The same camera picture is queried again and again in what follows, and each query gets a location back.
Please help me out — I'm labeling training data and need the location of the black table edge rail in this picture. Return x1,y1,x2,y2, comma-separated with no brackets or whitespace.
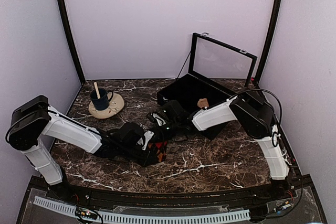
47,179,301,209

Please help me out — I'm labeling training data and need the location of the tan brown sock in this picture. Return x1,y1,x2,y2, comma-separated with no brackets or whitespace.
197,98,209,109

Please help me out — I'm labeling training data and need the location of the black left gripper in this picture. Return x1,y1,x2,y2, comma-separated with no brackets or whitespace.
118,144,159,168

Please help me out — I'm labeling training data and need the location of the black glass-lid display box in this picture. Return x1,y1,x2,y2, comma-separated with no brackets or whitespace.
156,33,258,141

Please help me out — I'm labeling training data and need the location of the beige ceramic saucer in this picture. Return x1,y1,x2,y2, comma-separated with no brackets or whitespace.
88,92,124,119

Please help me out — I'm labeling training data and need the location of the white slotted cable duct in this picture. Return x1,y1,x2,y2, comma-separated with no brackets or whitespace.
33,196,250,223

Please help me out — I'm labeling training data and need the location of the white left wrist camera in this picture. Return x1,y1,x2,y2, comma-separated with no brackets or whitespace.
141,130,154,151

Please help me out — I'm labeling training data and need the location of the wooden stir stick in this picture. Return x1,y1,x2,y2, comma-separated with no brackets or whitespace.
93,82,101,99

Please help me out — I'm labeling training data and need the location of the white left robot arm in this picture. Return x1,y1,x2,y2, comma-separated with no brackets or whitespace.
5,95,160,201

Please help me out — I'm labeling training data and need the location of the dark blue mug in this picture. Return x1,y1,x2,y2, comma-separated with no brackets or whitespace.
90,88,113,111

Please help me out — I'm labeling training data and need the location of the black argyle sock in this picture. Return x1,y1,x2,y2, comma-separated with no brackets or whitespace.
148,141,167,164

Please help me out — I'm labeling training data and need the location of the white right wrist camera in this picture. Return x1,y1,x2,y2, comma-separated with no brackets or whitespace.
151,112,167,126

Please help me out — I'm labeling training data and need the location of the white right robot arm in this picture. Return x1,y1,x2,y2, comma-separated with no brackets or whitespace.
141,89,289,200

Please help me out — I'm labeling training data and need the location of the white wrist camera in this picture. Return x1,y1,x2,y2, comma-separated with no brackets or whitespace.
151,112,167,126
141,130,154,151

